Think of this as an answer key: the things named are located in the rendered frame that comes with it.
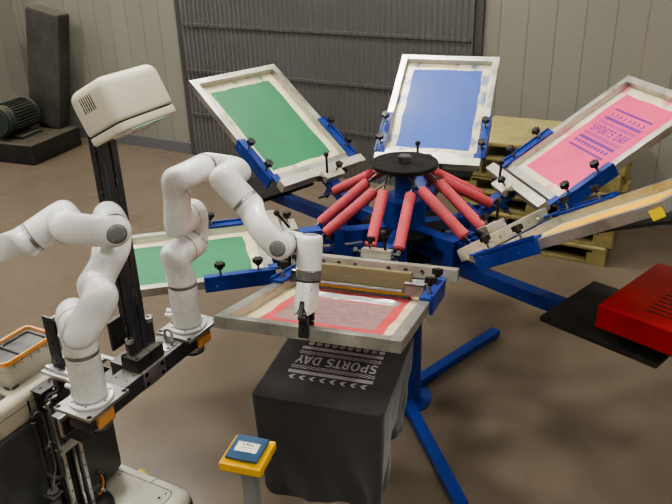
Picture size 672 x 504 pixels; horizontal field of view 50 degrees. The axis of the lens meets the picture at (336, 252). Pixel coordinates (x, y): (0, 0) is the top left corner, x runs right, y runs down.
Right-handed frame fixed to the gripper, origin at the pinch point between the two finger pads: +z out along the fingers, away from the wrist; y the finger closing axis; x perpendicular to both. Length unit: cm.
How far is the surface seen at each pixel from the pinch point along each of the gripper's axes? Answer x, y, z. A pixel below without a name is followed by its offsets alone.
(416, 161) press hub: 5, -135, -43
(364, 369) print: 10.3, -34.5, 22.5
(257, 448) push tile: -9.0, 13.4, 33.6
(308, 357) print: -10.7, -36.6, 21.9
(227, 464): -15.7, 19.2, 37.1
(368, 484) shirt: 17, -21, 57
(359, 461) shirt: 14, -18, 48
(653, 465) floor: 124, -147, 90
